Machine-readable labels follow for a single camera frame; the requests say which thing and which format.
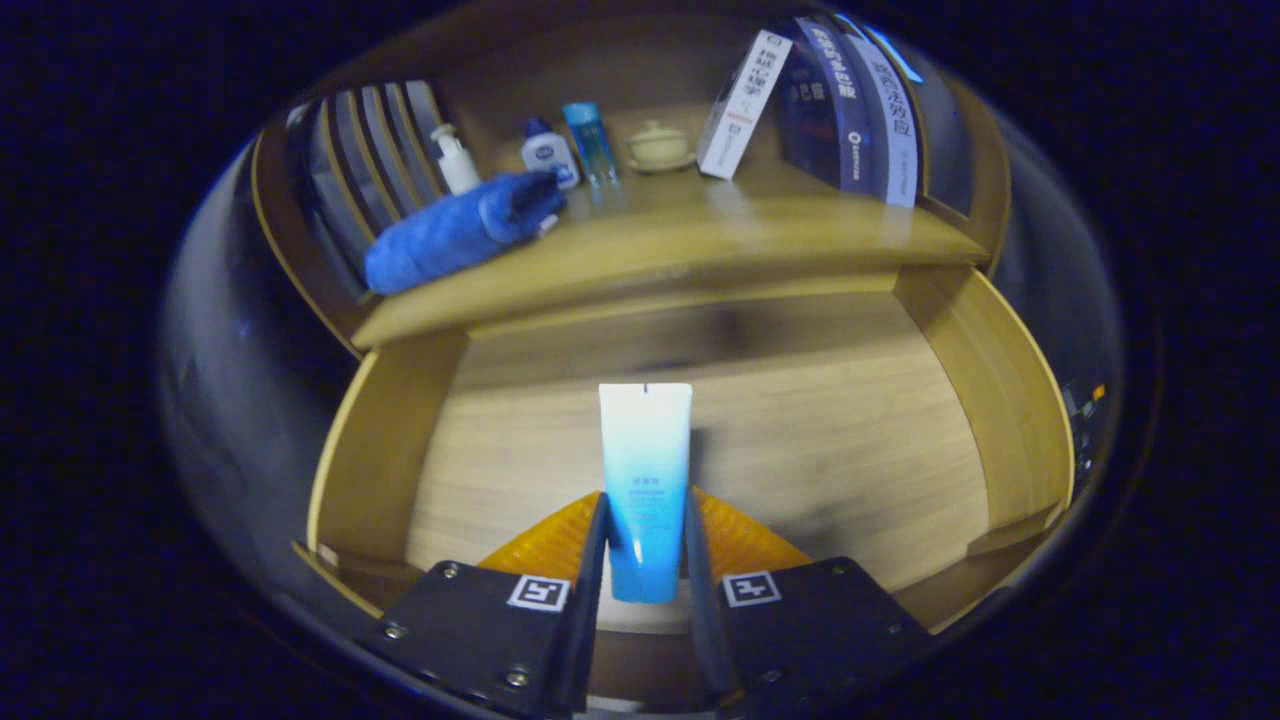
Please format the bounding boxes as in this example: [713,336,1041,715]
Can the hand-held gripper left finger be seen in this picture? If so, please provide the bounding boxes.
[355,490,612,719]

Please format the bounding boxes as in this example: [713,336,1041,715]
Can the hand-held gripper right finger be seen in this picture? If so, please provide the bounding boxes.
[682,486,939,716]

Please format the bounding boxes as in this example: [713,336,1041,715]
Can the white and blue tube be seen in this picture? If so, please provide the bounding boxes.
[598,382,694,605]

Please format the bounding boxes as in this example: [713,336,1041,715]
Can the wooden drawer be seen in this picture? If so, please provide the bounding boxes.
[290,265,1076,701]

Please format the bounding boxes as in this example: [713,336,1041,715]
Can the wooden countertop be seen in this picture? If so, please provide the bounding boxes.
[350,100,991,351]

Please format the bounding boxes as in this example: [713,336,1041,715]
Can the rolled blue towel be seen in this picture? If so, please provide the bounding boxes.
[365,170,568,296]

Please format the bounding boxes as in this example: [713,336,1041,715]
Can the black device with orange tip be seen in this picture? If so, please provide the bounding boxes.
[1065,380,1106,471]

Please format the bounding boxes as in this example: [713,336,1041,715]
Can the white bottle with blue cap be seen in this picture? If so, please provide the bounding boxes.
[520,117,581,191]

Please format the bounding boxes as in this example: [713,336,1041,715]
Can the white pump bottle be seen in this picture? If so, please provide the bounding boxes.
[430,123,483,196]

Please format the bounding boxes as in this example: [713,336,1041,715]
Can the clear blue bottle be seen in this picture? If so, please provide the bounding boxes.
[562,101,620,188]

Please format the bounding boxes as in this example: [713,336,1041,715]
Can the beige lidded teacup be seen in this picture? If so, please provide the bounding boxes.
[624,120,697,174]

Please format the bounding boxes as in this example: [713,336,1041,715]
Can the dark blue book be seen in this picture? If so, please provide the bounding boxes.
[775,40,846,191]

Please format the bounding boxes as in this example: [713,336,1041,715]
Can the navy book with white spine text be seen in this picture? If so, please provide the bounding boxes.
[795,15,891,201]

